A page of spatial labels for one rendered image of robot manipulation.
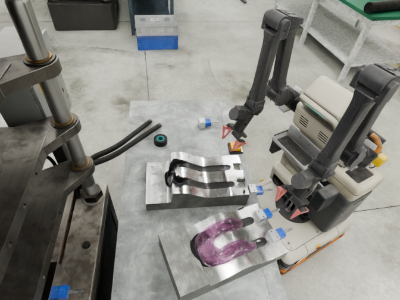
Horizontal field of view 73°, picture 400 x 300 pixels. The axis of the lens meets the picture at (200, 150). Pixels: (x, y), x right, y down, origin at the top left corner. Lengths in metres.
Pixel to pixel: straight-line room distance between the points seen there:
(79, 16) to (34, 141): 4.04
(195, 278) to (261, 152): 1.91
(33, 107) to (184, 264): 0.85
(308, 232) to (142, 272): 1.24
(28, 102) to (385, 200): 2.80
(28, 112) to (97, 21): 3.83
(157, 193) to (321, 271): 1.44
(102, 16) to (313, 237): 4.26
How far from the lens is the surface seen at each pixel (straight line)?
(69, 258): 1.37
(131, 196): 1.43
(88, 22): 5.02
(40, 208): 1.22
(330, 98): 1.26
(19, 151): 1.07
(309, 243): 2.06
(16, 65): 0.99
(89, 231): 1.40
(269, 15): 1.14
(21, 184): 0.97
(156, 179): 1.41
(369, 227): 2.74
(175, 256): 1.16
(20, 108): 1.26
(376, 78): 0.90
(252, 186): 1.44
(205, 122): 1.73
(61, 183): 1.26
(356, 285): 2.42
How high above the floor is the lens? 1.98
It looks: 47 degrees down
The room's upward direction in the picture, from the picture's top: 6 degrees clockwise
